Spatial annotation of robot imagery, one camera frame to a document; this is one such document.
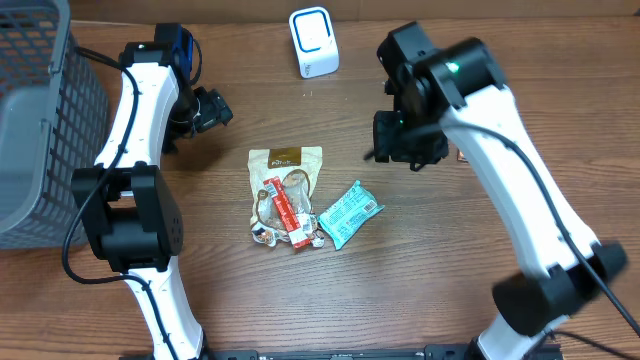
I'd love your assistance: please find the orange small carton box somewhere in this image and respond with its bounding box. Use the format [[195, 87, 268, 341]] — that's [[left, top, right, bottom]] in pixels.
[[456, 149, 468, 163]]

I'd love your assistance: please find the beige brown snack pouch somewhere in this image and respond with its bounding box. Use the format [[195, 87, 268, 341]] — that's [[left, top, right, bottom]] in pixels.
[[247, 146, 325, 248]]

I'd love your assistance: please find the teal orange snack packet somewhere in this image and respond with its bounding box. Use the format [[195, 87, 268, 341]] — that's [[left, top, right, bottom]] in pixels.
[[318, 180, 385, 251]]

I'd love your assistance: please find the red snack bar packet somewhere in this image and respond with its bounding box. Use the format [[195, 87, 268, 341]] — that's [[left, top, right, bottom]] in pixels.
[[264, 177, 313, 249]]

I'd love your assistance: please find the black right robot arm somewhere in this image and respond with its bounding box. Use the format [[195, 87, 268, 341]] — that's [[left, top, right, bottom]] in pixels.
[[370, 24, 627, 359]]

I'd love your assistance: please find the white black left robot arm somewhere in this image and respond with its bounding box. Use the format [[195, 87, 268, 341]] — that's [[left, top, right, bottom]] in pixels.
[[62, 42, 233, 359]]

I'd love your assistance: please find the white barcode scanner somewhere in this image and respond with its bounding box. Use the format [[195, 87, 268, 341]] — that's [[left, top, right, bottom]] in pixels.
[[288, 6, 340, 79]]

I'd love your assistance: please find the grey plastic mesh basket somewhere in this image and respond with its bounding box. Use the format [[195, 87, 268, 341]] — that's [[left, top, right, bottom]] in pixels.
[[1, 0, 110, 249]]

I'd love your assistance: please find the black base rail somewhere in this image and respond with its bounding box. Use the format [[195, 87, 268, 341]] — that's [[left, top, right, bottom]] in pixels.
[[209, 344, 467, 360]]

